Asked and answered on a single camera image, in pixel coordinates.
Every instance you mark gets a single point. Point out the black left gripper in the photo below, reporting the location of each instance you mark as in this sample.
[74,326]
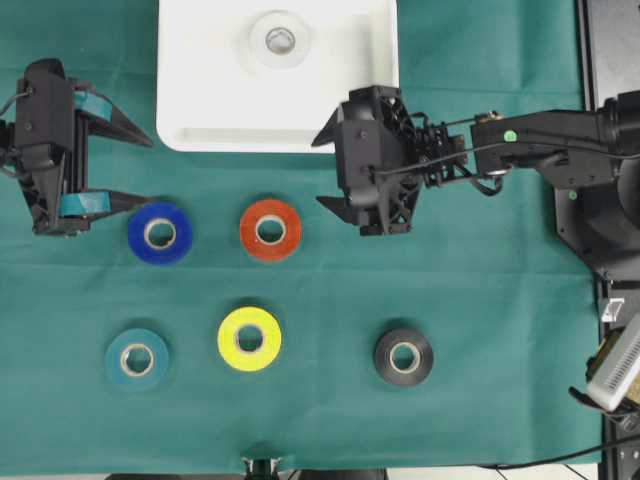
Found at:
[44,139]

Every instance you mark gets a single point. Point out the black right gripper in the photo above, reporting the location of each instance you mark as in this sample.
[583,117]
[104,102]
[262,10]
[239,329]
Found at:
[383,160]

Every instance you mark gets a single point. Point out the blue tape roll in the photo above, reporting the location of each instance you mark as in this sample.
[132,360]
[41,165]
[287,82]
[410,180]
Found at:
[160,234]

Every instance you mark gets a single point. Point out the white tape roll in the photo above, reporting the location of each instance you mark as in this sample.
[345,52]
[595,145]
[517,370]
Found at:
[280,40]

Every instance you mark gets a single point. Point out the yellow tape roll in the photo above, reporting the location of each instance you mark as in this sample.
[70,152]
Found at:
[249,339]

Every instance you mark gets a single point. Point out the black tape roll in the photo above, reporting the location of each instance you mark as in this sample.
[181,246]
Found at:
[403,357]

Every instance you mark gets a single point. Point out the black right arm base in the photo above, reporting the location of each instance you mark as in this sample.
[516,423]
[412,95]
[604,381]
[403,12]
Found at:
[600,224]

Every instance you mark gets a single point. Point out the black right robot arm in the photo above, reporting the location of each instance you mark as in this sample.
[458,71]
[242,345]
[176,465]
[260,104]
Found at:
[569,149]

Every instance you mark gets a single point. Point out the red tape roll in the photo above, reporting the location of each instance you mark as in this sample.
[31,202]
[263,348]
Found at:
[270,230]

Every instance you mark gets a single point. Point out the white plastic case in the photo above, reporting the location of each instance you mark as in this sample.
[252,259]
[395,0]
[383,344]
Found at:
[214,96]

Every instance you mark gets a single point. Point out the teal green tape roll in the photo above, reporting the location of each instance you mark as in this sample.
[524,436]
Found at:
[136,360]

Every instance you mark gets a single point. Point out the white perforated box device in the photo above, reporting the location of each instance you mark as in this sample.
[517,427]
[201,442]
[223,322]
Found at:
[620,367]

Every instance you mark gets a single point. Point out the black camera stand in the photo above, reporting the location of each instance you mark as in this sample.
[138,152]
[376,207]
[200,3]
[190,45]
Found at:
[261,469]

